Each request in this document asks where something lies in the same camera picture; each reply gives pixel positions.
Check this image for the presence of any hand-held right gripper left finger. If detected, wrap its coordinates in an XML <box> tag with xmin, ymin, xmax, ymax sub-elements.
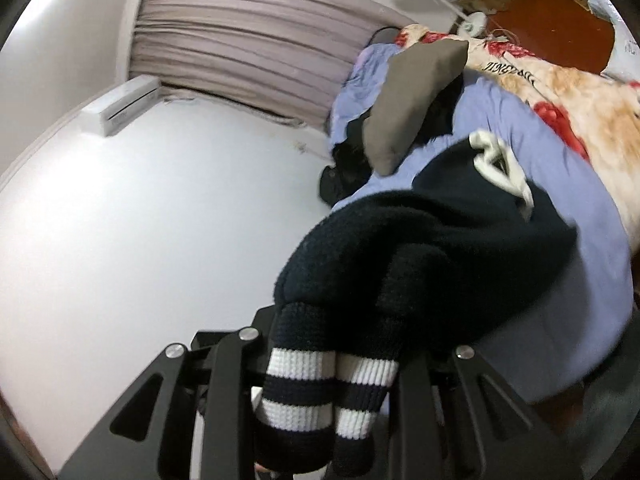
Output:
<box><xmin>60</xmin><ymin>304</ymin><xmax>282</xmax><ymax>480</ymax></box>

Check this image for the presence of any navy and cream varsity jacket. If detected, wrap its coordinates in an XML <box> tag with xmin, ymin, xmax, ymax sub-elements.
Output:
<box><xmin>252</xmin><ymin>130</ymin><xmax>581</xmax><ymax>479</ymax></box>

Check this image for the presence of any white plastic bag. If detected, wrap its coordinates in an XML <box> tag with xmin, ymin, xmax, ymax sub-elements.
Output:
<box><xmin>587</xmin><ymin>0</ymin><xmax>640</xmax><ymax>81</ymax></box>

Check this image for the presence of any lavender bed sheet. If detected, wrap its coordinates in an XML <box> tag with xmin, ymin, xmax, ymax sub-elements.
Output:
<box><xmin>327</xmin><ymin>42</ymin><xmax>636</xmax><ymax>406</ymax></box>

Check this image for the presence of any beige floral blanket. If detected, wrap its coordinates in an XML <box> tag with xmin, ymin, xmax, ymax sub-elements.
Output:
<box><xmin>395</xmin><ymin>24</ymin><xmax>640</xmax><ymax>236</ymax></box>

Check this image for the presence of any grey pillow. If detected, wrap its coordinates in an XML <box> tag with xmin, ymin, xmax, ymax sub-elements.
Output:
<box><xmin>362</xmin><ymin>37</ymin><xmax>471</xmax><ymax>177</ymax></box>

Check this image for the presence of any white air conditioner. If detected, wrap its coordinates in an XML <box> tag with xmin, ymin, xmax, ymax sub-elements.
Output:
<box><xmin>82</xmin><ymin>75</ymin><xmax>162</xmax><ymax>137</ymax></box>

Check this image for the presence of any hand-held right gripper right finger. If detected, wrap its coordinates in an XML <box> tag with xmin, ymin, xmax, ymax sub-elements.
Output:
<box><xmin>389</xmin><ymin>346</ymin><xmax>584</xmax><ymax>480</ymax></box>

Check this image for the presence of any black cloth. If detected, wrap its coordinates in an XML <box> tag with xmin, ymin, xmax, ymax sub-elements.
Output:
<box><xmin>319</xmin><ymin>27</ymin><xmax>468</xmax><ymax>207</ymax></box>

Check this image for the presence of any mauve pleated curtain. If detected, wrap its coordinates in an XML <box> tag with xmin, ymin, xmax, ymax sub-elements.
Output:
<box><xmin>127</xmin><ymin>0</ymin><xmax>401</xmax><ymax>128</ymax></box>

